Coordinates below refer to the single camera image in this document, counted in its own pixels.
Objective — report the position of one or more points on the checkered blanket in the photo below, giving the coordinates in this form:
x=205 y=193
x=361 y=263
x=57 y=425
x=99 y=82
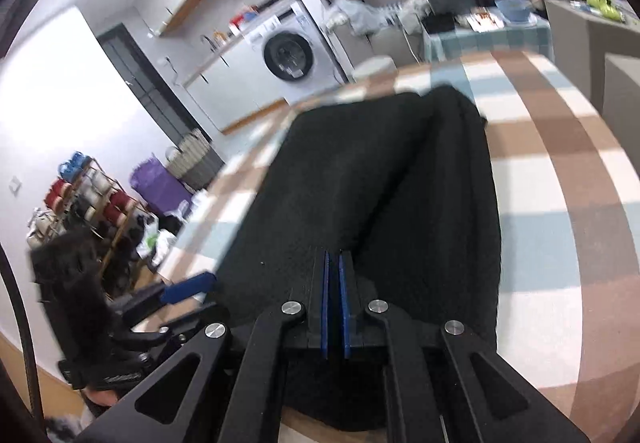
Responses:
x=550 y=233

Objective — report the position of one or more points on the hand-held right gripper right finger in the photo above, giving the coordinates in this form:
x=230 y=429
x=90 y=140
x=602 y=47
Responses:
x=345 y=308

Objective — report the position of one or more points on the dark door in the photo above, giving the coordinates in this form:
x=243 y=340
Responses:
x=150 y=83

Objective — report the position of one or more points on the white washing machine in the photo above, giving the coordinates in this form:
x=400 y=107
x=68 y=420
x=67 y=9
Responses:
x=287 y=55

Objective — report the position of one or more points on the white wall switch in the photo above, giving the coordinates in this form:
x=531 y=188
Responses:
x=16 y=186

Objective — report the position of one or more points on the white round stool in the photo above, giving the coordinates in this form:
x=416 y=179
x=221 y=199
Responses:
x=372 y=68

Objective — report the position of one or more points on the table with teal checked cloth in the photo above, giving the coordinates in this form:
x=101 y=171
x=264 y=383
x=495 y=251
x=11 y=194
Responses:
x=485 y=40

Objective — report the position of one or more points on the black knit sweater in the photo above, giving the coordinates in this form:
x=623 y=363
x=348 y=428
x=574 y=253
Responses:
x=350 y=173

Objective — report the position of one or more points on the purple bag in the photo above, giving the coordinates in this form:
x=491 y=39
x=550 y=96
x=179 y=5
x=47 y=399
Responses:
x=157 y=188

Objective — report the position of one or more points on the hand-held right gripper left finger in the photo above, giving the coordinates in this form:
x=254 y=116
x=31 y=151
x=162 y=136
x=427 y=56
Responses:
x=325 y=308

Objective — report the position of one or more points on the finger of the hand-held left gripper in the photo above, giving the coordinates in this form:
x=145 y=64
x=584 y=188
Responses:
x=187 y=287
x=190 y=320

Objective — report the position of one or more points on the snack plate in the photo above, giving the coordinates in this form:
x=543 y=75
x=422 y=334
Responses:
x=485 y=19

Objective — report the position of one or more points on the yarn cone shelf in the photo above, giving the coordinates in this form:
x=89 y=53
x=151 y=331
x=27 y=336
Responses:
x=85 y=218

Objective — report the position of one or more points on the woven laundry basket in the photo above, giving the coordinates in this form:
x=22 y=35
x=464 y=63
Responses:
x=195 y=163

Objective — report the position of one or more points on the blue bowl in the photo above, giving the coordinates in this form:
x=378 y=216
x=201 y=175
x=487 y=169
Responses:
x=514 y=9

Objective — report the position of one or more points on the grey crumpled clothes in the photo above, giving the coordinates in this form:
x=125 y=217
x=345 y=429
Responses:
x=360 y=18

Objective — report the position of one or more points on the green printed plastic bag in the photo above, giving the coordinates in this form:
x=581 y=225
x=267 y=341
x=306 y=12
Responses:
x=155 y=248

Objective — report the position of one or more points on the striped white cloth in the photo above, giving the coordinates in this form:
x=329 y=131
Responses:
x=410 y=7

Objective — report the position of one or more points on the white base cabinet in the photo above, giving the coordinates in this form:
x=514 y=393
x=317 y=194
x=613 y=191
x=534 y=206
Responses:
x=235 y=88

